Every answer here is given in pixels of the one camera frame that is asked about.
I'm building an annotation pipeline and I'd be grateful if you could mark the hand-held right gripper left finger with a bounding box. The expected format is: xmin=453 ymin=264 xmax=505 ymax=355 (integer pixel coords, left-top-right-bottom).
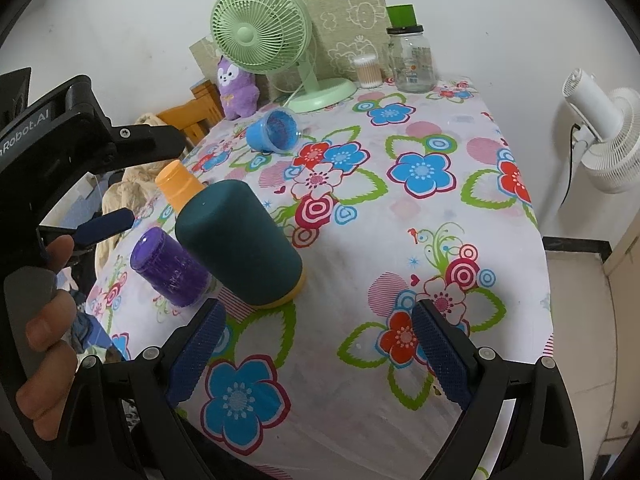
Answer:
xmin=50 ymin=297 xmax=228 ymax=480

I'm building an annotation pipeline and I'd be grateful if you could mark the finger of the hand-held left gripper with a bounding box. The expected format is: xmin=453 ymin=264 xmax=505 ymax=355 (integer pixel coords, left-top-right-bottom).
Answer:
xmin=37 ymin=208 xmax=135 ymax=261
xmin=107 ymin=124 xmax=194 ymax=167

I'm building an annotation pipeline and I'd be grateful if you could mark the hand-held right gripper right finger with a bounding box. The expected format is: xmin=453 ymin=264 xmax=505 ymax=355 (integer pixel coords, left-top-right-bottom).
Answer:
xmin=410 ymin=299 xmax=586 ymax=480

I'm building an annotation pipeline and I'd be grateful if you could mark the blue cup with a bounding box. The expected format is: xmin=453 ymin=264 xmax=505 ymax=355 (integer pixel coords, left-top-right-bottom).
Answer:
xmin=245 ymin=107 xmax=302 ymax=155

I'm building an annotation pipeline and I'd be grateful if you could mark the orange cup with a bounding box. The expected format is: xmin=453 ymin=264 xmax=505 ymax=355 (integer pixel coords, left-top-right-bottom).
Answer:
xmin=155 ymin=160 xmax=206 ymax=216

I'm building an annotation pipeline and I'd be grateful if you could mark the purple cup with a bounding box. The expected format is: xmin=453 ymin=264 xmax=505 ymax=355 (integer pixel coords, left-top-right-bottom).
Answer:
xmin=130 ymin=226 xmax=213 ymax=308

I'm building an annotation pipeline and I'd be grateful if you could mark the dark teal cup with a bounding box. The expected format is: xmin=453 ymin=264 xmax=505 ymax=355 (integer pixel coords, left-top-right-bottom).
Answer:
xmin=175 ymin=180 xmax=307 ymax=309

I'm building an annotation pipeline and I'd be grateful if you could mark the green cup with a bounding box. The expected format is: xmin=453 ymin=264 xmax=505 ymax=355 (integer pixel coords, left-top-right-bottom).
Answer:
xmin=386 ymin=4 xmax=418 ymax=27

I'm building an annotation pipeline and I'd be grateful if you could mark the person's left hand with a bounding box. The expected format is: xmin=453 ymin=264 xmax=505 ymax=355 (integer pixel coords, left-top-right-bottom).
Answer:
xmin=17 ymin=235 xmax=79 ymax=422

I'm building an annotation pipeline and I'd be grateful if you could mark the beige cloth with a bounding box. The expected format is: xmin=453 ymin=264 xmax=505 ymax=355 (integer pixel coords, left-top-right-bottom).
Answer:
xmin=102 ymin=111 xmax=168 ymax=261

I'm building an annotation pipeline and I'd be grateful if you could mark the wooden chair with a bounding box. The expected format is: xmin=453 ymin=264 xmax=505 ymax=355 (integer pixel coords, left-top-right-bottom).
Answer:
xmin=155 ymin=79 xmax=226 ymax=148

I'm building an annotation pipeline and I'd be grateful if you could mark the purple plush toy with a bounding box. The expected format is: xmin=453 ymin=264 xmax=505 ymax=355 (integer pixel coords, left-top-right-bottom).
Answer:
xmin=216 ymin=56 xmax=260 ymax=121

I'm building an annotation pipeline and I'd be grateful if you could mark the blue cloth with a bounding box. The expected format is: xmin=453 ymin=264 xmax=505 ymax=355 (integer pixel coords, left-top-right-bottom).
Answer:
xmin=70 ymin=305 xmax=131 ymax=361

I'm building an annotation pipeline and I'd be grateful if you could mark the floral tablecloth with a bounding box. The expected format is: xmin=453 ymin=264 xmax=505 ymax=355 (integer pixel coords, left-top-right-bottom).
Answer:
xmin=85 ymin=77 xmax=555 ymax=480

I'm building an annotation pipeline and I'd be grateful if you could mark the green desk fan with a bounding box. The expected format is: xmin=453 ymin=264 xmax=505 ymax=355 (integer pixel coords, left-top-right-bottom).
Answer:
xmin=210 ymin=0 xmax=358 ymax=113

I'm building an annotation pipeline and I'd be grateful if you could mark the cotton swab container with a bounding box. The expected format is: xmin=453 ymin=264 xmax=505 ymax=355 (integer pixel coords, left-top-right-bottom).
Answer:
xmin=352 ymin=54 xmax=383 ymax=90

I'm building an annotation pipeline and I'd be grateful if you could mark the glass jar with black lid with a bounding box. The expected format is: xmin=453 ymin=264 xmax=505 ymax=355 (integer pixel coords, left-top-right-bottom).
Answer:
xmin=386 ymin=25 xmax=435 ymax=94

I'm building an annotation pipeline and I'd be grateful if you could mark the white standing fan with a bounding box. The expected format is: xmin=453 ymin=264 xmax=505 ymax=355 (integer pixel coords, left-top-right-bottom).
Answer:
xmin=540 ymin=67 xmax=640 ymax=236

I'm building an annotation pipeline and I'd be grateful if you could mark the black fan cable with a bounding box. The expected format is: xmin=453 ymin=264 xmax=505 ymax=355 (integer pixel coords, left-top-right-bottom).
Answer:
xmin=560 ymin=122 xmax=582 ymax=206

